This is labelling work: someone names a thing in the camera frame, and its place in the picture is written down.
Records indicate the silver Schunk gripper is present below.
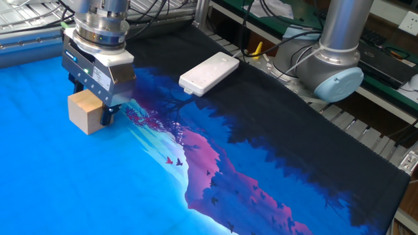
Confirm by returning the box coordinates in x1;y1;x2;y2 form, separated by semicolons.
61;27;137;127

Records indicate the small wooden cube block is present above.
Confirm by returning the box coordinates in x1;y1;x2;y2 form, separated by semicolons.
67;89;114;136

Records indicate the printed mountain landscape cloth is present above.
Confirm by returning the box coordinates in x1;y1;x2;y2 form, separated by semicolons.
0;24;411;235

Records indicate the white power strip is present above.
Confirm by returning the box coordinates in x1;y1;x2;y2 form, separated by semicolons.
178;51;241;98

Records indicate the yellow plastic clip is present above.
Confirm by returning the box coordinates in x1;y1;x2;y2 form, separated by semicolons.
250;41;264;60

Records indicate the white paper sheet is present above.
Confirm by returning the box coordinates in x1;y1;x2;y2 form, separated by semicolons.
248;0;295;20

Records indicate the black flat electronic device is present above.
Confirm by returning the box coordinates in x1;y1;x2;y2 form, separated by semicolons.
359;29;418;91

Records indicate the aluminium frame rail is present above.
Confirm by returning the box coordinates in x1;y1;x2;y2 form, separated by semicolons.
0;6;197;69

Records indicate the aluminium upright post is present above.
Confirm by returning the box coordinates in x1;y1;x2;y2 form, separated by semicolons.
192;0;212;29

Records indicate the thick black cable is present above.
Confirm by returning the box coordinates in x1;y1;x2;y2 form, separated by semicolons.
240;0;324;59

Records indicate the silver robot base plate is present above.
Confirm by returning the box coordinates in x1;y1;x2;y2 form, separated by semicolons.
240;52;330;105

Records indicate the long white cable tie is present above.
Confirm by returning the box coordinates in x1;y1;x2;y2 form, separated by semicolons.
286;47;324;78

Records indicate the metal corner bracket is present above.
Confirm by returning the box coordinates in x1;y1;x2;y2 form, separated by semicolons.
397;149;418;176

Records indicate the white wall socket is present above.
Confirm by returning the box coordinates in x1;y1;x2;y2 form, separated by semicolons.
398;10;418;37

